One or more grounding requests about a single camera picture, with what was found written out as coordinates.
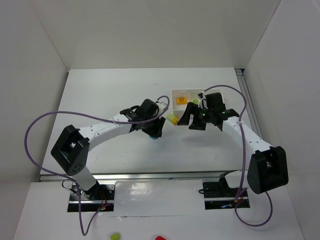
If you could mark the white divided container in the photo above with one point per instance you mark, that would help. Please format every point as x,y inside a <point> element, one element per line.
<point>178,110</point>

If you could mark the lime green lego foreground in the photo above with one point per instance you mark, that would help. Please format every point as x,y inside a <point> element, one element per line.
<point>115,236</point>

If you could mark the aluminium rail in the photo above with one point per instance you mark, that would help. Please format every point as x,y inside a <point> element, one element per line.
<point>159,175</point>
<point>250,107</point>

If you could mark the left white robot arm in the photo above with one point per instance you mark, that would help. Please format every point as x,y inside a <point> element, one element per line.
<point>74,144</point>

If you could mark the orange lego brick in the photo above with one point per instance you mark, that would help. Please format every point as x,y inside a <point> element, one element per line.
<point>181,100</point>

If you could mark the aluminium rail front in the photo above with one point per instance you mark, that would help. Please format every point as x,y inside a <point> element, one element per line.
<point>159,175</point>

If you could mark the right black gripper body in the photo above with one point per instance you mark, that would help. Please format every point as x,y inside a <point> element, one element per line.
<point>196,116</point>

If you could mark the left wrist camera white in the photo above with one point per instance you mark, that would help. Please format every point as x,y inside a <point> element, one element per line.
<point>161,108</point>

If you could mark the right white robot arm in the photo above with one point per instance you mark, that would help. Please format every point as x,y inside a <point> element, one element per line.
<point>265,165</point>

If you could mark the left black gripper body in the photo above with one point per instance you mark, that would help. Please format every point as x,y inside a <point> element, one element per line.
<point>155,127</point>

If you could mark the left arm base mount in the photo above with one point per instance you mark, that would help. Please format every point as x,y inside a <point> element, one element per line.
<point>103,199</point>

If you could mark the yellow green lego stack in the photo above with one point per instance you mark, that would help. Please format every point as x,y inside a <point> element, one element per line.
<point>172,119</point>

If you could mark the red object foreground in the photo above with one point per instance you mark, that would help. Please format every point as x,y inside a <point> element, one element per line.
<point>160,238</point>

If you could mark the aluminium rail right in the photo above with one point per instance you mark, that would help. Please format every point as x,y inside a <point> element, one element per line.
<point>250,107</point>

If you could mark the green lego brick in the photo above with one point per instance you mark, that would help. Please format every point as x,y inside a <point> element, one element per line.
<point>196,101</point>

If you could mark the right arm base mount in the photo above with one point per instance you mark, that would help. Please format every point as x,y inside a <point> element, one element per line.
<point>217,196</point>

